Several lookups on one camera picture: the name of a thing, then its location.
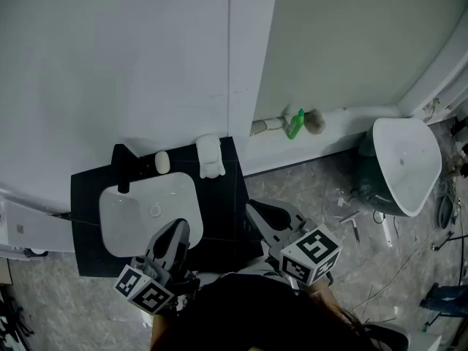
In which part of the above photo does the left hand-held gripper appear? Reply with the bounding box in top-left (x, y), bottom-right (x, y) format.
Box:
top-left (115, 217), bottom-right (201, 315)

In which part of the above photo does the white curved frame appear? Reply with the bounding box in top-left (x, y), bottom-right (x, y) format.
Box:
top-left (397, 12), bottom-right (468, 124)

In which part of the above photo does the black and white bathtub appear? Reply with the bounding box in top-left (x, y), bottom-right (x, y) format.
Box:
top-left (358, 116), bottom-right (444, 219)

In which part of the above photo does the white toilet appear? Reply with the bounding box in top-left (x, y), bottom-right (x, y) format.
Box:
top-left (365, 322), bottom-right (444, 351)

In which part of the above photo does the person's right forearm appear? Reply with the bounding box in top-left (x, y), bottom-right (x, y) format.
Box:
top-left (294, 282), bottom-right (332, 307)

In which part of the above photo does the black faucet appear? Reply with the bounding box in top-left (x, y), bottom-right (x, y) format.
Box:
top-left (110, 143), bottom-right (133, 195)

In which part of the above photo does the grey bucket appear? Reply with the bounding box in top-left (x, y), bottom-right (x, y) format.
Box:
top-left (437, 193), bottom-right (458, 230)

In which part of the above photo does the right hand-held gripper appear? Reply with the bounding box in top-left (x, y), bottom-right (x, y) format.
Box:
top-left (244, 197), bottom-right (341, 288)

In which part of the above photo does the white sink basin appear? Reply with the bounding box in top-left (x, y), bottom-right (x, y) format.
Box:
top-left (99, 171), bottom-right (205, 259)

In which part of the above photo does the person's left forearm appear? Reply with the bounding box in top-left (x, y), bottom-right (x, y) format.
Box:
top-left (150, 311), bottom-right (177, 351)

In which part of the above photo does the white pipe with grey end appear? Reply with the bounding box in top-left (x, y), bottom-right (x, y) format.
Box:
top-left (251, 114), bottom-right (290, 136)

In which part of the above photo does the white water dispenser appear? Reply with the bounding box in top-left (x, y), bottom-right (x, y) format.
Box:
top-left (0, 197), bottom-right (76, 260)

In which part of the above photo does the person's dark shirt torso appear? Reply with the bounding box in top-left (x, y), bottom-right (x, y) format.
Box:
top-left (151, 272), bottom-right (370, 351)

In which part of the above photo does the grey fluffy scrub ball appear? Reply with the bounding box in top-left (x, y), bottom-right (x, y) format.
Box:
top-left (303, 108), bottom-right (328, 136)

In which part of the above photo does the white soap bar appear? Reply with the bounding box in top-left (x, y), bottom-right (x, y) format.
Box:
top-left (154, 151), bottom-right (172, 176)

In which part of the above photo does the squeegee with black handle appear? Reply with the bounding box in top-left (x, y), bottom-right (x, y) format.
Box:
top-left (339, 210), bottom-right (361, 246)

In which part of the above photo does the green plastic bottle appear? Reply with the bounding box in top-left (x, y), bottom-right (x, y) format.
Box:
top-left (286, 107), bottom-right (306, 140)

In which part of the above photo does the wooden vanity cabinet black top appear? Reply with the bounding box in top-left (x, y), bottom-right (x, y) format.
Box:
top-left (69, 136), bottom-right (265, 279)

